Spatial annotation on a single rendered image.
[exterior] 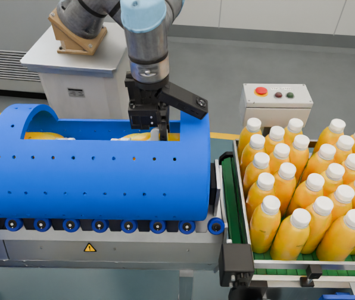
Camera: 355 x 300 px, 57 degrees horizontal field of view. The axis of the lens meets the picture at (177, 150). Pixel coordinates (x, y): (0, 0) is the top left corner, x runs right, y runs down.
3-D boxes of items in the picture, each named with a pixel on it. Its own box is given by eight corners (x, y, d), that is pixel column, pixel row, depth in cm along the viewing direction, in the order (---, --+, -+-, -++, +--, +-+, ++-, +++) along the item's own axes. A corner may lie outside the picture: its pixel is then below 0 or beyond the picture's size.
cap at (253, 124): (246, 130, 95) (247, 125, 93) (246, 121, 97) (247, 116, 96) (260, 131, 94) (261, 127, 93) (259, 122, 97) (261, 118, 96)
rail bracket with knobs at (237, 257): (217, 255, 86) (220, 235, 79) (244, 255, 86) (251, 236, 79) (219, 293, 79) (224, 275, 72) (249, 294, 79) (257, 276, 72)
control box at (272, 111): (238, 108, 113) (242, 82, 106) (297, 108, 113) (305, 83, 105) (242, 127, 106) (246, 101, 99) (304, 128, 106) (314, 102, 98)
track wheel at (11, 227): (6, 213, 86) (2, 215, 84) (23, 213, 86) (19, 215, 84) (8, 229, 87) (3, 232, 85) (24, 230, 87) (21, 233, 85)
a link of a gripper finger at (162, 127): (160, 141, 75) (158, 105, 71) (168, 140, 75) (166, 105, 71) (159, 151, 71) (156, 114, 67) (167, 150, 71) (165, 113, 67)
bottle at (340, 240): (315, 264, 84) (339, 229, 72) (314, 241, 89) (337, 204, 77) (343, 271, 83) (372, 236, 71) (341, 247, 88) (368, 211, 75)
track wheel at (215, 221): (206, 216, 86) (207, 218, 84) (224, 216, 86) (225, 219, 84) (206, 233, 86) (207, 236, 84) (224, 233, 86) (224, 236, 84)
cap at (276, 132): (276, 128, 95) (277, 124, 94) (286, 136, 93) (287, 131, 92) (266, 133, 94) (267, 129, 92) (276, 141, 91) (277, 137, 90)
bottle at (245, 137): (234, 172, 106) (241, 133, 94) (234, 156, 111) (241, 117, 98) (255, 174, 105) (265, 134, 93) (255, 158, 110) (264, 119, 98)
